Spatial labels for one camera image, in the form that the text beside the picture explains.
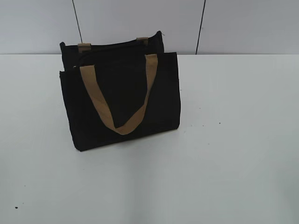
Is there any black tote bag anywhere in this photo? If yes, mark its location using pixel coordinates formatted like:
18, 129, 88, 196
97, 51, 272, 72
59, 31, 181, 151

